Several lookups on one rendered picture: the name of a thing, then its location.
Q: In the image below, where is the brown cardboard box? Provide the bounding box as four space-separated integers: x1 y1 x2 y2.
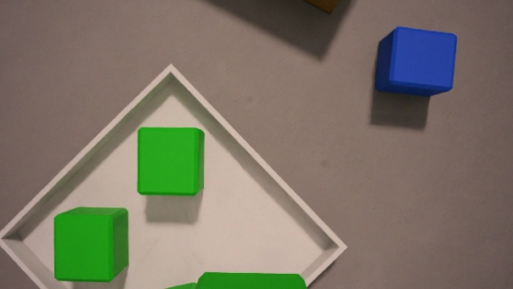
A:
303 0 339 14

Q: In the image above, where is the green block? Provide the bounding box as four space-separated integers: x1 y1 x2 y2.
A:
54 207 128 282
137 127 205 196
195 272 307 289
165 282 197 289

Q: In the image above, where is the off-white shallow tray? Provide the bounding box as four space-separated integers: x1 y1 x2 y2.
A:
0 64 347 289

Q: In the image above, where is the small blue block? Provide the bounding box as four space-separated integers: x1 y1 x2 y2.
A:
375 26 457 97

